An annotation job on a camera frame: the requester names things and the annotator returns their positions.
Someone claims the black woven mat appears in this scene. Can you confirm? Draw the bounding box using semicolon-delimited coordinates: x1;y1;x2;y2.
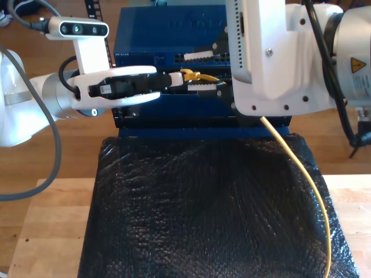
77;133;360;278

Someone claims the black camera cable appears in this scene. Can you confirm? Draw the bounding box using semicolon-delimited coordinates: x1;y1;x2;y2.
7;0;49;31

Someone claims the black rack server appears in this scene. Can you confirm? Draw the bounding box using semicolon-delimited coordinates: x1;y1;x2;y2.
115;65;232;96

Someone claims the white shoe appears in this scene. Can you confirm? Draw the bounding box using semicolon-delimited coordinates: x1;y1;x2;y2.
0;10;12;28

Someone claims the blue lower rack unit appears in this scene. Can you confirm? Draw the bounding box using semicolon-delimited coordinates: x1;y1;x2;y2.
113;92;292;140

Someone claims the thick dark arm cable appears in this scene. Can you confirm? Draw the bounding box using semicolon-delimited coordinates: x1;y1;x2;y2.
303;0;371;159

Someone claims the yellow network cable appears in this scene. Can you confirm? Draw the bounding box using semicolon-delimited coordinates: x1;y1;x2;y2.
180;68;332;278

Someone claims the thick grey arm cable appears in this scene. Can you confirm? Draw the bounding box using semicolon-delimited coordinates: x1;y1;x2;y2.
0;45;62;201

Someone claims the blue network switch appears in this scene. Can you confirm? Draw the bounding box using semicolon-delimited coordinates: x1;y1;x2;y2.
112;6;232;68

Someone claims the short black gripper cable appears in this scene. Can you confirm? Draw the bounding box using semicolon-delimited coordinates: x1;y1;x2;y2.
58;56;81;93

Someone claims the black perforated rack rail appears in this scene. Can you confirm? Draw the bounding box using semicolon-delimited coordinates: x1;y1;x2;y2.
84;0;115;69

